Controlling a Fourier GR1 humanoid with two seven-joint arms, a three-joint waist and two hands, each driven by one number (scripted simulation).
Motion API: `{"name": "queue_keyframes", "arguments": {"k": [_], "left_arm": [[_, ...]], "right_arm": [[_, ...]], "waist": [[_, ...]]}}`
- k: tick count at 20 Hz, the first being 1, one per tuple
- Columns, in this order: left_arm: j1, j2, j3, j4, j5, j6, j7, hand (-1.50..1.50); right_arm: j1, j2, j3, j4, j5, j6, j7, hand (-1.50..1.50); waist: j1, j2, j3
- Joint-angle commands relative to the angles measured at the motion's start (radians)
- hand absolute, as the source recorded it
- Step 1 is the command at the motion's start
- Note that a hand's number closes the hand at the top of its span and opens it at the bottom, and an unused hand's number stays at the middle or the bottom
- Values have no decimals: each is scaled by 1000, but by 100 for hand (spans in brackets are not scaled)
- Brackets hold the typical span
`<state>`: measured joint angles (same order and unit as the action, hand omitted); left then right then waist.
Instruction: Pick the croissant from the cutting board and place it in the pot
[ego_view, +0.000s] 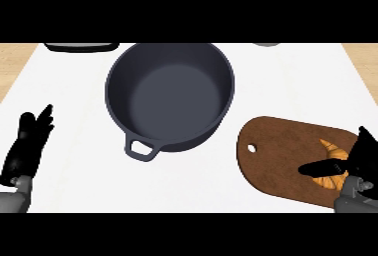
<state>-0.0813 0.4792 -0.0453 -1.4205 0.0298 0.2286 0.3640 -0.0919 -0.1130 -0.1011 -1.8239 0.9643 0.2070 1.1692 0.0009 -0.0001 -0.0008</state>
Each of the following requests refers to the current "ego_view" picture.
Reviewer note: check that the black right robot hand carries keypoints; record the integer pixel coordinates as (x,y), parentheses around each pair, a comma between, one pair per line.
(363,160)

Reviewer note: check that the grey round object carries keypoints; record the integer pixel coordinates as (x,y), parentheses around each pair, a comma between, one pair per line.
(267,44)

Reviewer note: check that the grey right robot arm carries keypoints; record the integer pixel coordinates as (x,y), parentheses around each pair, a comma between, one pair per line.
(355,198)

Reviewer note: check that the dark grey oval pot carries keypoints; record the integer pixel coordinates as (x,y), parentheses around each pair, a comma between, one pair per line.
(172,96)

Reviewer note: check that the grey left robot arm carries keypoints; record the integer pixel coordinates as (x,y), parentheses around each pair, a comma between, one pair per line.
(16,196)

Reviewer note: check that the brown wooden cutting board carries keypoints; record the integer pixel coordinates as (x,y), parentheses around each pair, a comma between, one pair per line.
(286,153)

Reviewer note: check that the black flat tray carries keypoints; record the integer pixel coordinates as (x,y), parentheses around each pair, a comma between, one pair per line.
(82,46)

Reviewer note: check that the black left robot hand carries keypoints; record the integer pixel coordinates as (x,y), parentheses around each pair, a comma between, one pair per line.
(27,146)

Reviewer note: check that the golden croissant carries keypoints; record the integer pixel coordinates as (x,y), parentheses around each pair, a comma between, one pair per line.
(335,152)

